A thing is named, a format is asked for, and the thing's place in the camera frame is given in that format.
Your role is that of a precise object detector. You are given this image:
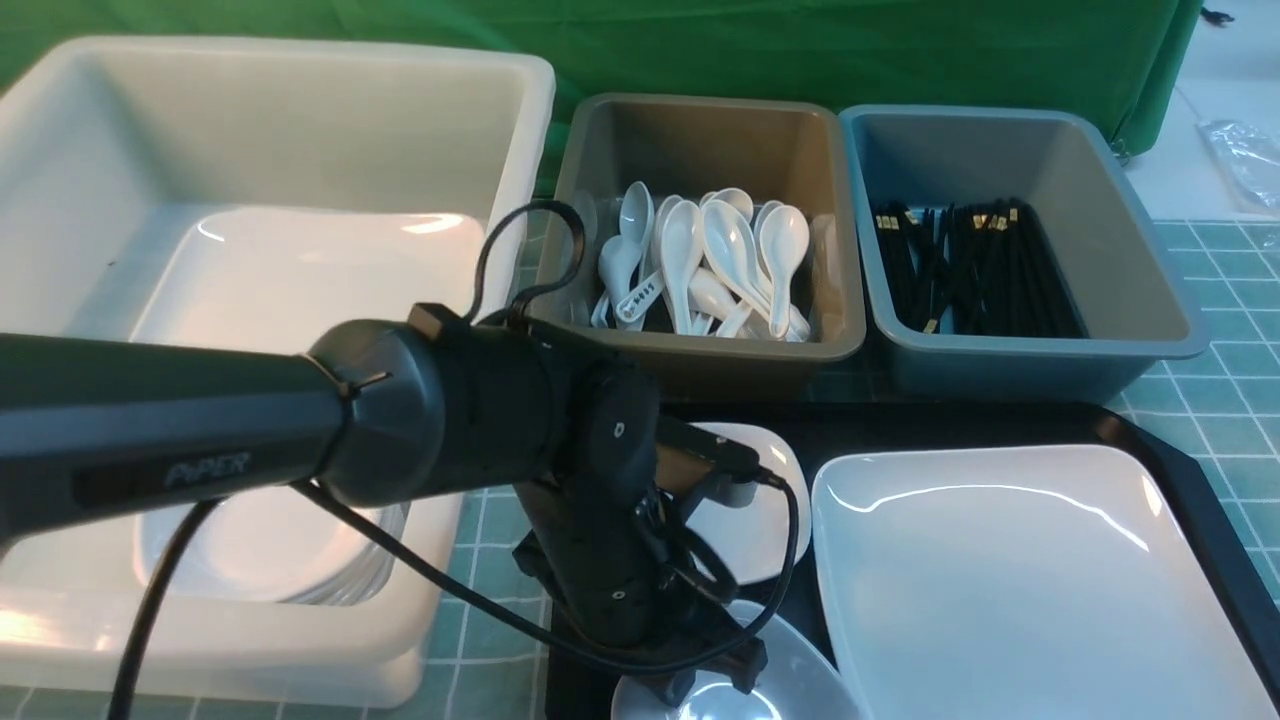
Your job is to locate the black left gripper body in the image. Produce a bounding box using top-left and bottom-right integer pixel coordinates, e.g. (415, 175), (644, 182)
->
(515, 470), (769, 705)

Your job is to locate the white bowl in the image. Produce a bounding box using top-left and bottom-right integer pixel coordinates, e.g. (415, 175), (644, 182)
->
(611, 615), (860, 719)
(687, 421), (812, 585)

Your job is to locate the large white square plate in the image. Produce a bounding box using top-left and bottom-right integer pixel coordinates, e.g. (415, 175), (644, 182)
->
(812, 445), (1277, 719)

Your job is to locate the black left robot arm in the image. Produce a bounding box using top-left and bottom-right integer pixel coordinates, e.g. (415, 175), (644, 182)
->
(3, 304), (788, 719)

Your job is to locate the pile of white spoons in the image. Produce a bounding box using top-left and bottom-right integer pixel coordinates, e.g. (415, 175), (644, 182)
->
(572, 181), (817, 342)

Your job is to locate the stack of white bowls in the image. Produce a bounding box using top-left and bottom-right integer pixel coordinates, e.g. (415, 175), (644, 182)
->
(168, 487), (394, 606)

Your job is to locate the brown plastic spoon bin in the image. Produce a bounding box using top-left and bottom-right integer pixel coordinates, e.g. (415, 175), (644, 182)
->
(530, 94), (867, 402)

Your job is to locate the stack of white square plates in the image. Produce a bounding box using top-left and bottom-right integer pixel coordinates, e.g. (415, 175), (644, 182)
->
(131, 206), (485, 354)

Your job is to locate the bundle of black chopsticks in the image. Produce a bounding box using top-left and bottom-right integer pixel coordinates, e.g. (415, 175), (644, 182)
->
(872, 199), (1088, 340)

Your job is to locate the blue plastic chopstick bin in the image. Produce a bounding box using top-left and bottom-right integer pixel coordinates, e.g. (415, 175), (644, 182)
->
(840, 106), (1211, 404)

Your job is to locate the green checked tablecloth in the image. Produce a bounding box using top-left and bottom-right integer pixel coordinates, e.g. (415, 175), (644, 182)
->
(3, 219), (1279, 719)

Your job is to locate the black serving tray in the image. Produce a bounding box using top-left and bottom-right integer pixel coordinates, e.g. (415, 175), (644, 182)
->
(545, 401), (1280, 720)

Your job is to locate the large white plastic tub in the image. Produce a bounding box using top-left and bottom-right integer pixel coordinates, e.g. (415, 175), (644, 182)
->
(3, 37), (556, 708)

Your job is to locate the green backdrop cloth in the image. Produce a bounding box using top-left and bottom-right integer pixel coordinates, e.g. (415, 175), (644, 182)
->
(1, 1), (1201, 195)

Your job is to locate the clear plastic bag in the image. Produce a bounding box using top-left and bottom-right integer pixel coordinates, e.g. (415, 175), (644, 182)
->
(1197, 119), (1279, 217)

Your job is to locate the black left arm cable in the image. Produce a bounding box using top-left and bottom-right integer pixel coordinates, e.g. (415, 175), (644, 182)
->
(105, 199), (801, 720)

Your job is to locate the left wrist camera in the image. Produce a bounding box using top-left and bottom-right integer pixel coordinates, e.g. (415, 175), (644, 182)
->
(655, 415), (778, 520)

